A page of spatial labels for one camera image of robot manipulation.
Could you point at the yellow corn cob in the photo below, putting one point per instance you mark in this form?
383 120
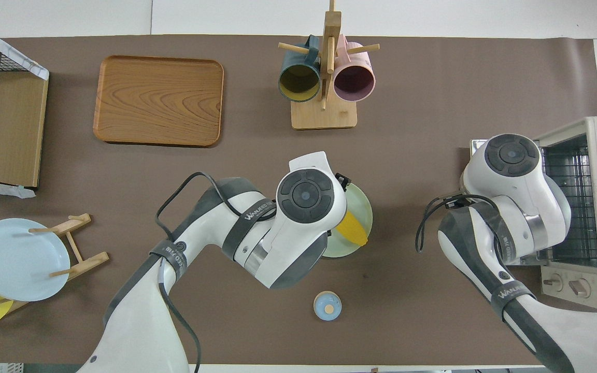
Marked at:
354 230

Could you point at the light blue plate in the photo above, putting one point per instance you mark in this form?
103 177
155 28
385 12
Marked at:
16 259

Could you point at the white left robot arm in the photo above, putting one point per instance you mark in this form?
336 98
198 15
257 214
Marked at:
138 331

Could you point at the small blue round bell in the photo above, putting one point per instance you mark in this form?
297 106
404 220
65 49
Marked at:
327 305

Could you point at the wooden mug tree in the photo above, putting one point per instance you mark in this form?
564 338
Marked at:
324 116

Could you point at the wooden serving tray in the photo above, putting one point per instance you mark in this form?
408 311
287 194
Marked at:
158 101

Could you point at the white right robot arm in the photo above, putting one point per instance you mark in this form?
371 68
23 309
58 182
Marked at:
511 155

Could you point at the dark blue mug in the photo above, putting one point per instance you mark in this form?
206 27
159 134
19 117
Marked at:
290 59

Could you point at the pale green plate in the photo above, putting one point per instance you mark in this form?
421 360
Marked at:
358 204

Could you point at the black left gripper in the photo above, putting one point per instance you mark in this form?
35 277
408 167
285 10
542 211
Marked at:
343 182

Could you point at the pink mug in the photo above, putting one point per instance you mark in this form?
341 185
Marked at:
355 80

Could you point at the wooden plate rack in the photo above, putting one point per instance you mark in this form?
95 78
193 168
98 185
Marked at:
91 261

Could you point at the white cloth strip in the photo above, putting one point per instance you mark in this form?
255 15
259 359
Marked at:
3 190

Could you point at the brown table mat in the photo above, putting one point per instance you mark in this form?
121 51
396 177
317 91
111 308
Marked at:
407 103

